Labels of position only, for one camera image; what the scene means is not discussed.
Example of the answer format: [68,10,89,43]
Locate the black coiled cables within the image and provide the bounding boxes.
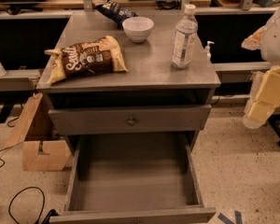
[154,0,182,11]

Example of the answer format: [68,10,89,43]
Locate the brown yellow chip bag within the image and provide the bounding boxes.
[45,35,128,84]

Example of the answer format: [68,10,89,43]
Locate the small pump dispenser bottle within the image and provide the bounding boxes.
[204,41,215,61]

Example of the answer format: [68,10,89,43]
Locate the wooden board stand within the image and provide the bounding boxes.
[5,93,72,172]

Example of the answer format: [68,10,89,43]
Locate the open middle grey drawer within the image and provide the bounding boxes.
[49,133,216,224]

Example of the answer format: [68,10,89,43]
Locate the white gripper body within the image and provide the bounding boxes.
[243,65,280,122]

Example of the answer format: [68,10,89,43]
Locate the black floor cable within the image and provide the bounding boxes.
[7,186,46,224]

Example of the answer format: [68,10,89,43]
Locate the upper grey drawer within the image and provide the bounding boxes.
[49,105,211,135]

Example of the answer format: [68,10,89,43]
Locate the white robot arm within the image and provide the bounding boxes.
[242,7,280,129]

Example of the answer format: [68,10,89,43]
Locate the clear plastic water bottle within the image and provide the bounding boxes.
[172,4,198,69]

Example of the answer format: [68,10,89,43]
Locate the dark blue chip bag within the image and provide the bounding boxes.
[95,0,138,24]

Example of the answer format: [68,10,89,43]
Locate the white bowl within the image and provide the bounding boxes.
[122,17,154,43]

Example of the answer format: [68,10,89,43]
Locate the grey drawer cabinet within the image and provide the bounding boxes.
[35,13,222,224]

